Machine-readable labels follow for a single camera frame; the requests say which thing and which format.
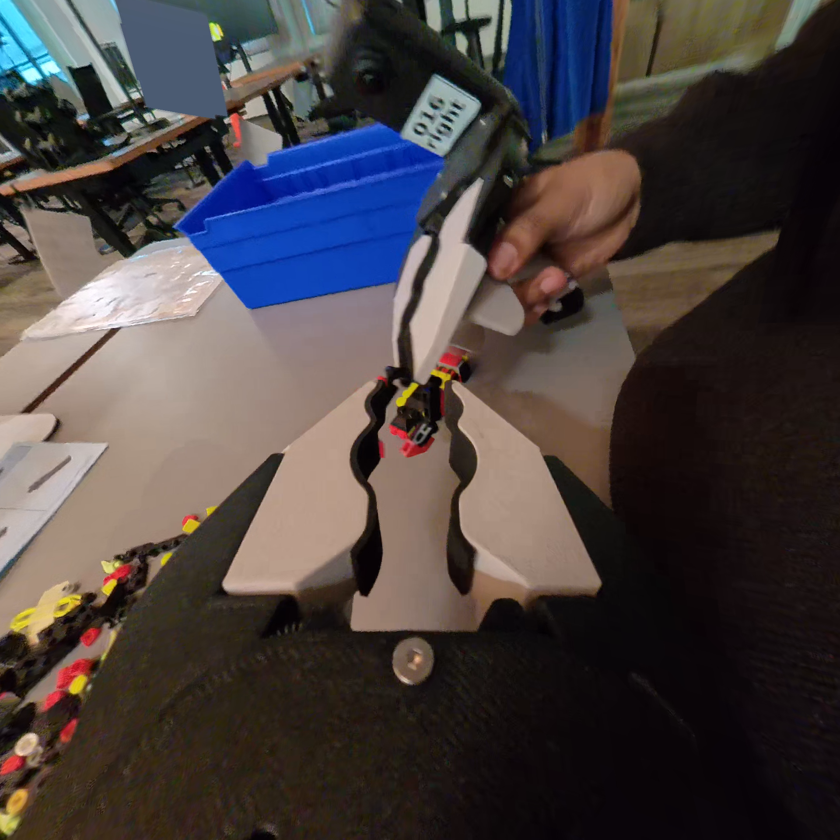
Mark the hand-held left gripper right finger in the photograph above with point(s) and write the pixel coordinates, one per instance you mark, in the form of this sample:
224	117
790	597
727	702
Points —
525	518

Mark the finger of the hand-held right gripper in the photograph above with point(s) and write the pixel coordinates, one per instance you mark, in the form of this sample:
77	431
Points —
453	295
407	308

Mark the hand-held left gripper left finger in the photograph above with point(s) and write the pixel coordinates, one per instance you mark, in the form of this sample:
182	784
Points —
302	512

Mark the yellow black lego car model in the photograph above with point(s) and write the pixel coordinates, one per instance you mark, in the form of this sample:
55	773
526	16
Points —
420	420

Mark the pile of lego pieces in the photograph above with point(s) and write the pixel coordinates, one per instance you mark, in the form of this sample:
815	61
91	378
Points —
33	646

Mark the person's right forearm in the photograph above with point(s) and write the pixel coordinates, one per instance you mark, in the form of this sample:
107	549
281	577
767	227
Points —
722	144

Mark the lego instruction booklet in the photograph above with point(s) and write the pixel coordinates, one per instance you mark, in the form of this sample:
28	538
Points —
39	485

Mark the person's right hand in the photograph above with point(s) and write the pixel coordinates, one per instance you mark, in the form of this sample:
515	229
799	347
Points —
577	210

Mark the nested blue storage bins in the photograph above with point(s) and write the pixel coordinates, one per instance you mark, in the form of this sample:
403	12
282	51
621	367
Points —
308	249

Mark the blue hanging cloth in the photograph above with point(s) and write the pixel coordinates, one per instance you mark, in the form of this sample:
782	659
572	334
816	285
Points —
558	65

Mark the clear plastic bag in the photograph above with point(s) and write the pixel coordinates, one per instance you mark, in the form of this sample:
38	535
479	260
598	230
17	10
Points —
124	292

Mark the wooden desk with black legs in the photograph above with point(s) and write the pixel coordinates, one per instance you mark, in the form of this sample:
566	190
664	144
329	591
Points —
79	169

